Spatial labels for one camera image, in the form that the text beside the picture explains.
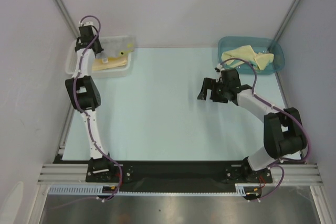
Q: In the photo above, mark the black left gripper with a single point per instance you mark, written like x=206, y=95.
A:
x=99, y=49

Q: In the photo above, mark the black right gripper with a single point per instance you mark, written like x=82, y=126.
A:
x=213, y=91

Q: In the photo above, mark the yellow-green grey towel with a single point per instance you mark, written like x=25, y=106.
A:
x=116, y=46

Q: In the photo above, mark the yellow cream towel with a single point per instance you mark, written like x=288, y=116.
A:
x=108, y=63

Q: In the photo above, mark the pale yellow towel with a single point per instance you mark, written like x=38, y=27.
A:
x=236, y=57

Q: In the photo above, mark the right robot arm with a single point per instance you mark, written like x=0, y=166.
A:
x=283, y=130

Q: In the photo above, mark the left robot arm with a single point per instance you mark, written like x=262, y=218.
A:
x=82, y=90

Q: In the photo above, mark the white perforated plastic basket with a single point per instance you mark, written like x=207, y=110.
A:
x=114, y=72

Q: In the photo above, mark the teal translucent plastic bin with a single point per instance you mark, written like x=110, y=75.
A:
x=259, y=45

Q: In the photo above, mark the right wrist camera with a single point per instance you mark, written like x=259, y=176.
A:
x=218, y=69

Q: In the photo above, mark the left aluminium frame post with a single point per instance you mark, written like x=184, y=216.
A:
x=66, y=17

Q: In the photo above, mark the aluminium frame post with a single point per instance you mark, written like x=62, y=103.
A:
x=286, y=20
x=66, y=17

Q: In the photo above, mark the right aluminium frame post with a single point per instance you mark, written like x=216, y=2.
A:
x=286, y=20

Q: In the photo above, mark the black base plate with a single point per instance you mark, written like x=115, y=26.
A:
x=177, y=177

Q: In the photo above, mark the aluminium front rail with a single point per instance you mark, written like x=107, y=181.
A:
x=295, y=174

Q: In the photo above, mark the left slotted cable duct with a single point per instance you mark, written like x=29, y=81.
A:
x=81, y=190

